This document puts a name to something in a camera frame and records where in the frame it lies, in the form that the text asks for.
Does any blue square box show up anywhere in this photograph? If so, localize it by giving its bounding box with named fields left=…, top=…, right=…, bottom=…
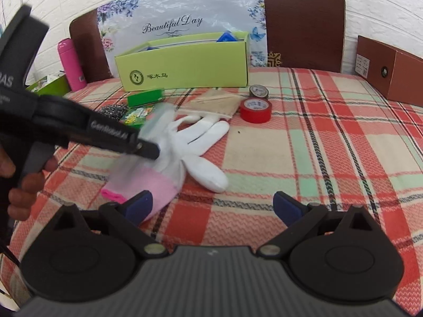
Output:
left=217, top=31, right=238, bottom=42

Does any plaid bed sheet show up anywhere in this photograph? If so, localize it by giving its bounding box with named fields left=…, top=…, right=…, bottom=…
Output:
left=10, top=68, right=422, bottom=316

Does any brown wooden headboard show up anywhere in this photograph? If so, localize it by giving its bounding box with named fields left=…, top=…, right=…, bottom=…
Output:
left=70, top=0, right=346, bottom=82

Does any green patterned small box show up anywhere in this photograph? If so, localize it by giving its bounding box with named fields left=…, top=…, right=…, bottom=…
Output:
left=121, top=105, right=155, bottom=129

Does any steel wool scrubber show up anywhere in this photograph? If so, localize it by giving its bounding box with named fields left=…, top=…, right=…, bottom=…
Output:
left=98, top=104, right=128, bottom=121

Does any beige paper bag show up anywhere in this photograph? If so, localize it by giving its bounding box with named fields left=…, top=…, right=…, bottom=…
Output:
left=178, top=90, right=244, bottom=119

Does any dark tape roll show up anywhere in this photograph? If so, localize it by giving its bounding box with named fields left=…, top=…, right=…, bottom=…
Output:
left=249, top=85, right=270, bottom=100

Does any person left hand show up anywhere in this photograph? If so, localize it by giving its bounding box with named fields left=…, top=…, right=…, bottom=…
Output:
left=8, top=155, right=58, bottom=221

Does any plain green small box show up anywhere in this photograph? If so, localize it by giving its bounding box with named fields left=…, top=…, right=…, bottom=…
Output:
left=127, top=89, right=164, bottom=108

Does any brown cardboard box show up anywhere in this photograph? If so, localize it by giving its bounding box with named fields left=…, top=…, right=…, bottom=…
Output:
left=355, top=36, right=423, bottom=107

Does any floral plastic bag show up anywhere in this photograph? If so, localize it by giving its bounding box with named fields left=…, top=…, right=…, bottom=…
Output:
left=97, top=0, right=268, bottom=76

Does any light green cardboard box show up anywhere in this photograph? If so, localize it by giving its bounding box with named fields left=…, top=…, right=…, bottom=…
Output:
left=115, top=31, right=250, bottom=92

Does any pink thermos bottle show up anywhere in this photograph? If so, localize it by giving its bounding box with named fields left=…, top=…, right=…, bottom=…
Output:
left=57, top=38, right=87, bottom=92

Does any red tape roll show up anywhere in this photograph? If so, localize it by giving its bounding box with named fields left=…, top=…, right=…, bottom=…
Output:
left=240, top=97, right=273, bottom=124

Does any dark green tray box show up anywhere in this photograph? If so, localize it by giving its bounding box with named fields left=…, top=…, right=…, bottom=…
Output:
left=26, top=74, right=70, bottom=97

